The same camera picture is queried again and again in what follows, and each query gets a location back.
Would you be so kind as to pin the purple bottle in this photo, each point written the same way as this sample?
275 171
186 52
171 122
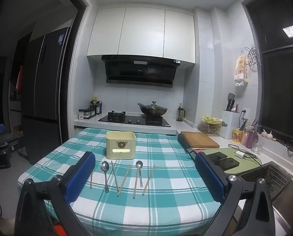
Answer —
251 139

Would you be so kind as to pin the green mat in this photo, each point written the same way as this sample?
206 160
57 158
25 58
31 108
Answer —
249 163

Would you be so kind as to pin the white spice jar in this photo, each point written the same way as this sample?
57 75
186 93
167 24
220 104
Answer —
81 115

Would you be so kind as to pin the blue label sauce bottle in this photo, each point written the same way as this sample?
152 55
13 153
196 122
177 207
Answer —
100 107

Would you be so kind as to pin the wok with glass lid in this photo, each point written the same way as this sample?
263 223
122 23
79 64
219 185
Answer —
152 110

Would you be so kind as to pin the black range hood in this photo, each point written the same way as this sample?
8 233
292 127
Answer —
139 71

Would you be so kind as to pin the dark refrigerator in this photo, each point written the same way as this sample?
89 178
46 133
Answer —
45 91

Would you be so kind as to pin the clear drinking glass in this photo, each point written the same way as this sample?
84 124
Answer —
256 148

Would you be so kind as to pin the dark window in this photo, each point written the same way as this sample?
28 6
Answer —
281 91

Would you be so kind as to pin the yellow cap oil bottle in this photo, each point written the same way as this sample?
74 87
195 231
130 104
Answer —
94 101

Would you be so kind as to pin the garlic bulb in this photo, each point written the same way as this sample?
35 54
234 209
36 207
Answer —
264 133
269 135

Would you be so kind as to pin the wooden cutting board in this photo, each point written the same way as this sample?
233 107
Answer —
198 139

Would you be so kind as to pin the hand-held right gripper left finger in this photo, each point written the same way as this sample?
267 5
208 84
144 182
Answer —
80 177

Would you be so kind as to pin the white wall cabinet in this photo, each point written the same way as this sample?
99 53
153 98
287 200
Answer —
141 32

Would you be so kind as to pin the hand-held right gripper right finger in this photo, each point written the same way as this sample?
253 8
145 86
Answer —
209 177

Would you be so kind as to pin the white charger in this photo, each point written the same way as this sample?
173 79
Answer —
240 154

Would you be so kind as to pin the red hanging item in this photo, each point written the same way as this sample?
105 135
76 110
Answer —
20 78

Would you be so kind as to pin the group of condiment bottles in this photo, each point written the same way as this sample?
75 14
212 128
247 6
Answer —
90 113

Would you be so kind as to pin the yellow mug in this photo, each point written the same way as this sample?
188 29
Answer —
237 135

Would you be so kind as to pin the pink cup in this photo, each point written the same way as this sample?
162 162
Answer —
244 138

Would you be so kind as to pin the black gas cooktop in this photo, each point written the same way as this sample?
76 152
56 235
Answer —
134 121

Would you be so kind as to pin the metal spoon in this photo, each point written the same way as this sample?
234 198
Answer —
104 166
139 164

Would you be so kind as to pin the dark sauce bottle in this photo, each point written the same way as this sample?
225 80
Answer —
98 109

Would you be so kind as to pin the hanging plastic bag pack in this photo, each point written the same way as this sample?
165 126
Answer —
241 70

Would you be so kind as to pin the teal checkered cloth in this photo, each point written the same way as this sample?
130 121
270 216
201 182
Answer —
166 177

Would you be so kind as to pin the cream utensil container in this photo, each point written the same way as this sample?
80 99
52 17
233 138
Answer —
120 145

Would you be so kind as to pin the hanging metal steamer rack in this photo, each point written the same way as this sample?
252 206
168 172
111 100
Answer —
253 56

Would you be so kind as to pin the metal sink drain rack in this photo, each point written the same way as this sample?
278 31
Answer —
272 177

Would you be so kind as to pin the white knife block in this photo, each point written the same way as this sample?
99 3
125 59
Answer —
230 123

